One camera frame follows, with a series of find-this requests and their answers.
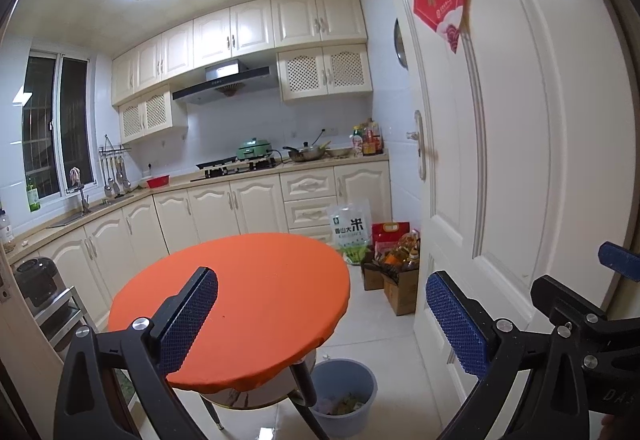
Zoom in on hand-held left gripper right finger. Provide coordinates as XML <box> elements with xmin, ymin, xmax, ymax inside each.
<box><xmin>425</xmin><ymin>270</ymin><xmax>590</xmax><ymax>440</ymax></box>

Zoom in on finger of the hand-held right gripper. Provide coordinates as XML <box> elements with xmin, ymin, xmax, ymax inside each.
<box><xmin>599</xmin><ymin>242</ymin><xmax>640</xmax><ymax>282</ymax></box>
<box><xmin>530</xmin><ymin>275</ymin><xmax>640</xmax><ymax>371</ymax></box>

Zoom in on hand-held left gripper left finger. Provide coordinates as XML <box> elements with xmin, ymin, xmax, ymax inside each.
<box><xmin>54</xmin><ymin>266</ymin><xmax>219</xmax><ymax>440</ymax></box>

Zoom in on blue plastic trash bin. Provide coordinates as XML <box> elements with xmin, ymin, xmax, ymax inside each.
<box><xmin>310</xmin><ymin>358</ymin><xmax>377</xmax><ymax>431</ymax></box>

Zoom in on round table with orange cover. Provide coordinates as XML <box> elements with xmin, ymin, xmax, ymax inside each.
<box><xmin>107</xmin><ymin>232</ymin><xmax>351</xmax><ymax>393</ymax></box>

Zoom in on black table leg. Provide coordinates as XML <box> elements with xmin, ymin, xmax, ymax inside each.
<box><xmin>200</xmin><ymin>395</ymin><xmax>226</xmax><ymax>432</ymax></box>
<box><xmin>290</xmin><ymin>360</ymin><xmax>331</xmax><ymax>440</ymax></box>

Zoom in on small brown cardboard box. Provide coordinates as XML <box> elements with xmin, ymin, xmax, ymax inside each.
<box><xmin>361</xmin><ymin>252</ymin><xmax>386</xmax><ymax>292</ymax></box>

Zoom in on wooden stool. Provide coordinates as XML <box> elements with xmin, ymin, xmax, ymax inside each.
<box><xmin>200</xmin><ymin>350</ymin><xmax>318</xmax><ymax>410</ymax></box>

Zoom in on red gift box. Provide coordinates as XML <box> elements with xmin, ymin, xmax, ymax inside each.
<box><xmin>371</xmin><ymin>221</ymin><xmax>412</xmax><ymax>253</ymax></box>

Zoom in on cream lower kitchen cabinets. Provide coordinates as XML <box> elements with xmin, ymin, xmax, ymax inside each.
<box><xmin>10</xmin><ymin>155</ymin><xmax>393</xmax><ymax>351</ymax></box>

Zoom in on metal storage rack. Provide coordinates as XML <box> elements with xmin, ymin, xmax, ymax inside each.
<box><xmin>35</xmin><ymin>285</ymin><xmax>96</xmax><ymax>361</ymax></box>

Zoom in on white and green rice bag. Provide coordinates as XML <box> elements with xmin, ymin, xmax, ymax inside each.
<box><xmin>327</xmin><ymin>202</ymin><xmax>375</xmax><ymax>266</ymax></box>

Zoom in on white panelled door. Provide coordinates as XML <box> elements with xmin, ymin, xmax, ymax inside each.
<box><xmin>370</xmin><ymin>0</ymin><xmax>640</xmax><ymax>421</ymax></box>

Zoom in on steel sink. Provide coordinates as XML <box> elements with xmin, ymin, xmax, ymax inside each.
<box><xmin>47</xmin><ymin>210</ymin><xmax>91</xmax><ymax>228</ymax></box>

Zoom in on black kitchen appliance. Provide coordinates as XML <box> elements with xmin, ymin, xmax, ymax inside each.
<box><xmin>14</xmin><ymin>257</ymin><xmax>60</xmax><ymax>311</ymax></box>

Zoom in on metal faucet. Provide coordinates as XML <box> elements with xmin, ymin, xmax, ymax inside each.
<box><xmin>70</xmin><ymin>167</ymin><xmax>93</xmax><ymax>215</ymax></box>

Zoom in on black gas stove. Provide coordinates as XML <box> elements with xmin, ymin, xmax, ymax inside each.
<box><xmin>190</xmin><ymin>155</ymin><xmax>280</xmax><ymax>182</ymax></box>

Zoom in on utensil rack with ladles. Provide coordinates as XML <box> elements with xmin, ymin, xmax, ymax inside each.
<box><xmin>98</xmin><ymin>135</ymin><xmax>133</xmax><ymax>198</ymax></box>

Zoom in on green electric pot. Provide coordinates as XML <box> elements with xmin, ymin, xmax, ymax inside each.
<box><xmin>236</xmin><ymin>137</ymin><xmax>275</xmax><ymax>160</ymax></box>

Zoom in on green glass bottle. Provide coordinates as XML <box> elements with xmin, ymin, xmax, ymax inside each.
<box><xmin>26</xmin><ymin>175</ymin><xmax>42</xmax><ymax>213</ymax></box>

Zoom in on clear plastic bottle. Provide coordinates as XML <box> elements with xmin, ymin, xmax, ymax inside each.
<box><xmin>0</xmin><ymin>207</ymin><xmax>16</xmax><ymax>246</ymax></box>

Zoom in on group of condiment bottles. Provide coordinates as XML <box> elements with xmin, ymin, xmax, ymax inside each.
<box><xmin>349</xmin><ymin>117</ymin><xmax>385</xmax><ymax>158</ymax></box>

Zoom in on metal wok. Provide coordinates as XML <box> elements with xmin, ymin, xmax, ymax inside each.
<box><xmin>282</xmin><ymin>130</ymin><xmax>332</xmax><ymax>163</ymax></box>

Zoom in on kitchen window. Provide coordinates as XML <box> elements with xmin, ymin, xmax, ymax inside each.
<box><xmin>21</xmin><ymin>50</ymin><xmax>97</xmax><ymax>201</ymax></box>

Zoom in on black range hood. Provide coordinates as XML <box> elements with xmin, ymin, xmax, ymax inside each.
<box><xmin>171</xmin><ymin>60</ymin><xmax>281</xmax><ymax>105</ymax></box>

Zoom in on metal door handle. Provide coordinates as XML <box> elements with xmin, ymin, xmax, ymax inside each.
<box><xmin>407</xmin><ymin>110</ymin><xmax>426</xmax><ymax>181</ymax></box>

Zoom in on dark round wall hanging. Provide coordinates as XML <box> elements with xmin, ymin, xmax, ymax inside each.
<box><xmin>393</xmin><ymin>17</ymin><xmax>408</xmax><ymax>69</ymax></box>

